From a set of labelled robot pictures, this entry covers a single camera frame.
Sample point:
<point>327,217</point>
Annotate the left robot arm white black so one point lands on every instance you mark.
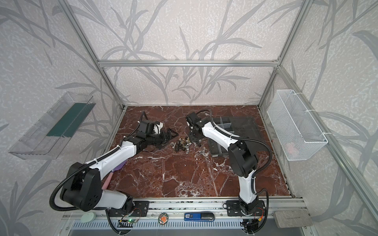
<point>82,188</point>

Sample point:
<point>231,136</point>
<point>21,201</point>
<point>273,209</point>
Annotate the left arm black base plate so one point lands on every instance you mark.
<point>139,209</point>

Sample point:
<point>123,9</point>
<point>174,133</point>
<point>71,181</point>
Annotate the white wire mesh basket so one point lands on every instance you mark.
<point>294,123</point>

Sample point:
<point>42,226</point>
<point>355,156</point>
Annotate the white round disc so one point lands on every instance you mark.
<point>88,217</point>

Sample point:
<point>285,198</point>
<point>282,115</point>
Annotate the blue black usb device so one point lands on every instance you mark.
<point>199,216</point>

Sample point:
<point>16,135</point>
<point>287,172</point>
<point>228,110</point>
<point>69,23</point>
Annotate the grey compartment organizer box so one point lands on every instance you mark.
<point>222,137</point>

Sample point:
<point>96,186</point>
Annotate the grey rectangular pad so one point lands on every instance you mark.
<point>292,218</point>

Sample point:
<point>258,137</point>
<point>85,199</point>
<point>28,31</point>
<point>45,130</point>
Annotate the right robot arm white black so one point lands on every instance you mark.
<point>241,153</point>

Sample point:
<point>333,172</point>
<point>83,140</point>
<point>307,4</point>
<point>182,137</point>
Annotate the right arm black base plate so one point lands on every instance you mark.
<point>233,209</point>

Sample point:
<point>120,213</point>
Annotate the round orange button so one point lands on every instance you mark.
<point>163,218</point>

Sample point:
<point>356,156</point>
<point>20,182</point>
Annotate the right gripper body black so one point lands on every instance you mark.
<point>192,137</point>

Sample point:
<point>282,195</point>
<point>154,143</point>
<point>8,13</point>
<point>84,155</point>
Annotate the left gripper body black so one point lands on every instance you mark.
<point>155,139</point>

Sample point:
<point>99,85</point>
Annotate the pink object in basket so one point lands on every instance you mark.
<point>291,149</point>

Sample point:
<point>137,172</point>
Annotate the clear plastic wall bin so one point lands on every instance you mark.
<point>46,139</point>

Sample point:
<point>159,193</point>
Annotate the pile of screws and nuts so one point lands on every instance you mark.
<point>188,147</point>

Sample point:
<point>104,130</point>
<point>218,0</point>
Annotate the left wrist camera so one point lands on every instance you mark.
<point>157,127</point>

